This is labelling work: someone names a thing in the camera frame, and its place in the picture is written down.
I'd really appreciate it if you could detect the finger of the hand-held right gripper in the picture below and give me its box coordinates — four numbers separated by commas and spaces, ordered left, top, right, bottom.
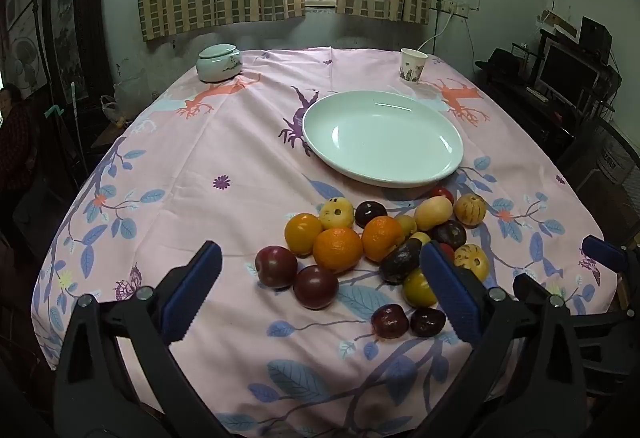
512, 272, 640, 336
581, 235, 640, 279

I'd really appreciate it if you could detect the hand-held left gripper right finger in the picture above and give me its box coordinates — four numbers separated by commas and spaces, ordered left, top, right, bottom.
419, 241, 598, 438

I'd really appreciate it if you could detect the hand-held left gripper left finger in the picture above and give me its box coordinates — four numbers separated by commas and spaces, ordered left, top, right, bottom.
52, 241, 223, 438

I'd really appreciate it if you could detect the yellow plum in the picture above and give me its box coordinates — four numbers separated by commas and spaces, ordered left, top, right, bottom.
403, 268, 439, 309

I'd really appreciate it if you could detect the dark purple plum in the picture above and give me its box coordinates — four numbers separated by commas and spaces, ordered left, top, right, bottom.
410, 307, 447, 338
355, 201, 388, 229

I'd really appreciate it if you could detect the striped yellow pepino melon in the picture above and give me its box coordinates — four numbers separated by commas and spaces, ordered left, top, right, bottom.
453, 193, 487, 226
453, 243, 490, 281

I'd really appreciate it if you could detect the dark brown avocado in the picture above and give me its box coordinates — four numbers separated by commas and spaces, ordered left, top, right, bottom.
379, 238, 426, 285

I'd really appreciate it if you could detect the dark red plum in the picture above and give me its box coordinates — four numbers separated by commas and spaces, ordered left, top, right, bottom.
293, 265, 339, 310
255, 245, 298, 290
371, 304, 410, 339

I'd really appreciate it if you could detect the orange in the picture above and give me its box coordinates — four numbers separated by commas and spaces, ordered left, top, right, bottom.
313, 227, 364, 274
361, 215, 405, 263

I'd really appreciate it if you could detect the white oval plate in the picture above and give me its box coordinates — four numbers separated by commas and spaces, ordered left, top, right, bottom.
301, 91, 465, 189

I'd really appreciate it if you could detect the dark purple passion fruit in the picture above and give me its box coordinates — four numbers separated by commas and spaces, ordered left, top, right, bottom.
431, 219, 467, 249

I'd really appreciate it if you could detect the yellow mango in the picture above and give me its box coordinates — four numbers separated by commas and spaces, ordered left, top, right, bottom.
414, 197, 454, 231

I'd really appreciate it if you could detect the black mesh chair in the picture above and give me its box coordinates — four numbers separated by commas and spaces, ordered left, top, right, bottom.
557, 115, 640, 239

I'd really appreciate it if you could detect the pink floral tablecloth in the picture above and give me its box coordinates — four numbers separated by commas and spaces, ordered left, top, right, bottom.
31, 47, 618, 438

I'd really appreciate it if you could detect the yellow-orange persimmon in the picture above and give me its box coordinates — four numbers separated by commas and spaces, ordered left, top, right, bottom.
284, 213, 324, 257

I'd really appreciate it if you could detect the pale yellow spotted fruit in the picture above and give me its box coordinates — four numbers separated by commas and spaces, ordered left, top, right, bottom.
319, 197, 353, 230

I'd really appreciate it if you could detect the dark computer desk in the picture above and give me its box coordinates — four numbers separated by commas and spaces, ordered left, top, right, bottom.
475, 43, 616, 159

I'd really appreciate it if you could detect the computer monitor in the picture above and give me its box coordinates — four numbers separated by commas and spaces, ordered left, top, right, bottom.
535, 38, 601, 94

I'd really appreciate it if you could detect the plastic bag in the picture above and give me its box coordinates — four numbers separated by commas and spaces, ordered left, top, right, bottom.
100, 94, 123, 123

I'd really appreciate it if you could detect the black hat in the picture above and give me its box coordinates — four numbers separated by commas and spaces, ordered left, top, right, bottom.
475, 47, 523, 79

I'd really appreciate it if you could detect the black speaker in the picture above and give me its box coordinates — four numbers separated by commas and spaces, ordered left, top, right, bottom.
579, 16, 613, 64

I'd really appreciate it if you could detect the white lidded ceramic jar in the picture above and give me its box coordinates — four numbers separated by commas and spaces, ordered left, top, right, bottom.
195, 44, 243, 83

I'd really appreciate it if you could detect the printed paper cup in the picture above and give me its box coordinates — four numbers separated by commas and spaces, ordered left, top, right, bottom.
399, 48, 429, 84

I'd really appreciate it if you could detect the dark framed picture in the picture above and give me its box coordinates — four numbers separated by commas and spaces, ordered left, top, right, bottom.
42, 0, 113, 109

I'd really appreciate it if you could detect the white cable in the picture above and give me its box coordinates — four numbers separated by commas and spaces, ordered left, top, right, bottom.
417, 11, 453, 52

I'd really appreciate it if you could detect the wall socket strip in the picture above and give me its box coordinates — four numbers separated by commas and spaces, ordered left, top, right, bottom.
434, 0, 471, 18

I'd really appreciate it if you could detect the wall poster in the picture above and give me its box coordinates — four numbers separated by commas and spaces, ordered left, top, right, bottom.
5, 0, 48, 99

